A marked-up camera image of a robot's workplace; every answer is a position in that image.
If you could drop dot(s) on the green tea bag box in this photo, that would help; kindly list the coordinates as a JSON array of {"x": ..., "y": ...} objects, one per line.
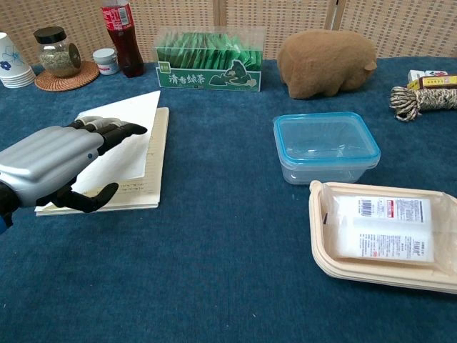
[{"x": 210, "y": 68}]

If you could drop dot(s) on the white packet in clear wrap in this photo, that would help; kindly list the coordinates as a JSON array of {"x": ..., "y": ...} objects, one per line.
[{"x": 385, "y": 225}]

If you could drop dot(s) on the beige tray stack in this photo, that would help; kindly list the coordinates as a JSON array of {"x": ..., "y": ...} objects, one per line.
[{"x": 375, "y": 268}]

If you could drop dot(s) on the cola bottle with red label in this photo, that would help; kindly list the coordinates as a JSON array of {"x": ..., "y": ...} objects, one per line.
[{"x": 123, "y": 39}]

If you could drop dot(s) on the white small box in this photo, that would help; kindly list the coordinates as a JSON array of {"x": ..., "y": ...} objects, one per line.
[{"x": 425, "y": 73}]

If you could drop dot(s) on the brown plush pig toy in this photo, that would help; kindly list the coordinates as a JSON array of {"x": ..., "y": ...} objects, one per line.
[{"x": 325, "y": 62}]

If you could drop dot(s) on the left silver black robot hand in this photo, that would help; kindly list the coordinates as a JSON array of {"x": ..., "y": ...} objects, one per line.
[{"x": 50, "y": 157}]

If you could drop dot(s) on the white spiral notebook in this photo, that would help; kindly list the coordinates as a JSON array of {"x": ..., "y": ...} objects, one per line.
[{"x": 143, "y": 153}]

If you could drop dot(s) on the blue carpet table cover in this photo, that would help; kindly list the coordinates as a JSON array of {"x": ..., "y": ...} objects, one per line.
[{"x": 221, "y": 250}]

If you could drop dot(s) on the small white cream jar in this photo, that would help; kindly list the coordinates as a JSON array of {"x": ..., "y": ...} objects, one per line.
[{"x": 105, "y": 61}]

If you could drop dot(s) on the woven folding screen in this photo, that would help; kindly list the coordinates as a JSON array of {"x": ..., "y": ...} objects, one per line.
[{"x": 285, "y": 21}]

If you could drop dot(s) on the glass jar with black lid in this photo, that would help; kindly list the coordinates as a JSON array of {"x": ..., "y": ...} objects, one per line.
[{"x": 57, "y": 53}]

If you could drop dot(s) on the yellow red small box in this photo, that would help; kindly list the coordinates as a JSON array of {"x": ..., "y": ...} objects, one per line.
[{"x": 433, "y": 82}]

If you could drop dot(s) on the stack of white paper cups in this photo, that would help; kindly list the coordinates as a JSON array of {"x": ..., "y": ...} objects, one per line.
[{"x": 10, "y": 68}]

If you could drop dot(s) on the round woven rattan coaster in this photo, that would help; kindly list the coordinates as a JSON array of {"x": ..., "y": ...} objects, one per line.
[{"x": 68, "y": 80}]

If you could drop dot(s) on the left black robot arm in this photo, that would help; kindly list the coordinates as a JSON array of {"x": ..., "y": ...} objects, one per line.
[{"x": 5, "y": 203}]

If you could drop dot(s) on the clear container with blue lid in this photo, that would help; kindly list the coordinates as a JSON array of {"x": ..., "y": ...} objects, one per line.
[{"x": 325, "y": 143}]

